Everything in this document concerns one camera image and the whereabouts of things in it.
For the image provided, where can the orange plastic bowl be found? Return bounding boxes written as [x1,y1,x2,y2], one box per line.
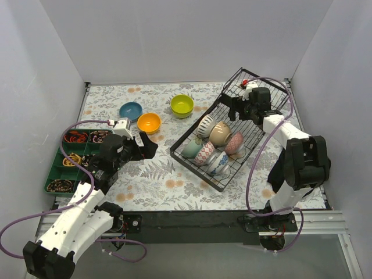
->
[137,112,162,134]

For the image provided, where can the pink patterned bowl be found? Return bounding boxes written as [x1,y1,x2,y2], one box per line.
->
[224,131,244,155]

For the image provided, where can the blue ceramic bowl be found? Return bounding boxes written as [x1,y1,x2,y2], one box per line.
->
[119,102,143,122]

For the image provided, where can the lime green bowl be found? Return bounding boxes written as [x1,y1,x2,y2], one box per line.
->
[171,109,192,119]
[170,95,194,114]

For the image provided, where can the black wire dish rack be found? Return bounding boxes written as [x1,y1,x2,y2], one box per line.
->
[170,67,292,192]

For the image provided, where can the blue floral white bowl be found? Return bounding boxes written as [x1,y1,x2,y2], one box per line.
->
[207,151,228,176]

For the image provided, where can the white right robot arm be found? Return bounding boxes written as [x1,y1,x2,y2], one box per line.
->
[226,87,331,231]

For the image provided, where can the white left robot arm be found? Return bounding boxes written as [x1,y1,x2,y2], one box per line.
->
[23,132,158,278]

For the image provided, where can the dark patterned rubber bands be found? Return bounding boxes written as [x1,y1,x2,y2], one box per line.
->
[88,130,112,144]

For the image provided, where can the blue striped white bowl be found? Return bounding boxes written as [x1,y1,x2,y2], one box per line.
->
[196,114,217,138]

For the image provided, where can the beige ceramic bowl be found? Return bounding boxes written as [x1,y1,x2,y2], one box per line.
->
[209,121,232,147]

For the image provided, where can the yellow rubber bands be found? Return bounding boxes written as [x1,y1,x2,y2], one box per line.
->
[62,153,83,167]

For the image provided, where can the mint green flower bowl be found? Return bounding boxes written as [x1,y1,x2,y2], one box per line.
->
[181,136,203,159]

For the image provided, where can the orange rubber bands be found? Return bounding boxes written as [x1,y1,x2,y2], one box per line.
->
[63,131,88,144]

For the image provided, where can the green compartment tray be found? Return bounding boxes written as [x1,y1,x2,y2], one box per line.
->
[44,128,113,197]

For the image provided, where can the red diamond pattern bowl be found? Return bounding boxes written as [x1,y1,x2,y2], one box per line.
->
[194,141,215,166]

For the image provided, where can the brown rubber bands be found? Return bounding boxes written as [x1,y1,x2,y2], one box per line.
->
[46,180,74,193]

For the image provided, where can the black cloth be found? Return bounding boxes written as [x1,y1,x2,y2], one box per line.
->
[267,151,332,198]

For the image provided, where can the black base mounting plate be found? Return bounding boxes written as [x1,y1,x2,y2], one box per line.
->
[103,210,299,245]

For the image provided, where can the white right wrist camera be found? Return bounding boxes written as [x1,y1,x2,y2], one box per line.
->
[240,79,258,101]

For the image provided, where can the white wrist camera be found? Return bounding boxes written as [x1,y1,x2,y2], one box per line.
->
[240,79,258,101]
[108,117,133,140]

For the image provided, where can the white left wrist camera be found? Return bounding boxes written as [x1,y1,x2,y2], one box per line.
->
[108,117,133,140]

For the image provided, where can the aluminium frame rail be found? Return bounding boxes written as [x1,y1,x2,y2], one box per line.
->
[24,210,364,279]

